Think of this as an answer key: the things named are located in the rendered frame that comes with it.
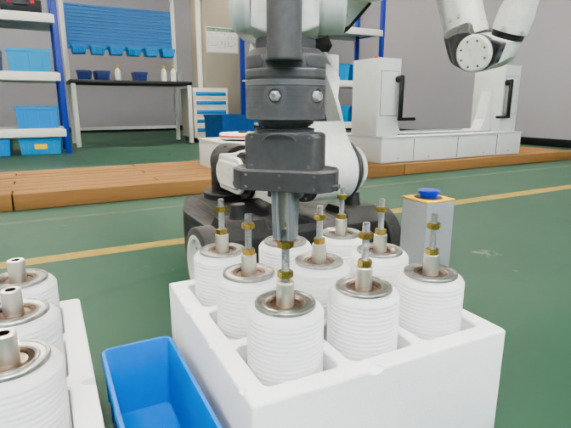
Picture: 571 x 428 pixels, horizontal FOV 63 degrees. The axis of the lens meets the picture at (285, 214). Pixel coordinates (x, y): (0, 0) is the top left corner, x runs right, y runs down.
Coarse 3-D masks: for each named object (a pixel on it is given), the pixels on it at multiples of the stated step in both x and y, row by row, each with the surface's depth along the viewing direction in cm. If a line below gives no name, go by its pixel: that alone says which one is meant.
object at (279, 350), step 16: (256, 320) 54; (272, 320) 53; (288, 320) 53; (304, 320) 53; (320, 320) 55; (256, 336) 54; (272, 336) 53; (288, 336) 53; (304, 336) 53; (320, 336) 56; (256, 352) 55; (272, 352) 54; (288, 352) 53; (304, 352) 54; (320, 352) 56; (256, 368) 56; (272, 368) 54; (288, 368) 54; (304, 368) 54; (320, 368) 57; (272, 384) 55
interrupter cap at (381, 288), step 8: (344, 280) 64; (352, 280) 64; (376, 280) 64; (384, 280) 64; (336, 288) 61; (344, 288) 61; (352, 288) 62; (376, 288) 62; (384, 288) 61; (392, 288) 61; (352, 296) 59; (360, 296) 59; (368, 296) 58; (376, 296) 59; (384, 296) 59
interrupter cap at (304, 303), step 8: (264, 296) 59; (272, 296) 59; (296, 296) 59; (304, 296) 59; (312, 296) 58; (256, 304) 56; (264, 304) 56; (272, 304) 57; (296, 304) 57; (304, 304) 56; (312, 304) 56; (264, 312) 54; (272, 312) 54; (280, 312) 54; (288, 312) 54; (296, 312) 54; (304, 312) 54
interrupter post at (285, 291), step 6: (276, 282) 56; (276, 288) 56; (282, 288) 55; (288, 288) 55; (276, 294) 56; (282, 294) 56; (288, 294) 56; (276, 300) 57; (282, 300) 56; (288, 300) 56; (282, 306) 56; (288, 306) 56
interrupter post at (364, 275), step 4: (356, 268) 61; (360, 268) 61; (364, 268) 61; (368, 268) 61; (372, 268) 61; (356, 272) 61; (360, 272) 61; (364, 272) 61; (368, 272) 61; (372, 272) 61; (356, 276) 62; (360, 276) 61; (364, 276) 61; (368, 276) 61; (356, 280) 62; (360, 280) 61; (364, 280) 61; (368, 280) 61; (356, 284) 62; (360, 284) 61; (364, 284) 61; (368, 284) 61; (356, 288) 62; (360, 288) 61; (364, 288) 61; (368, 288) 61
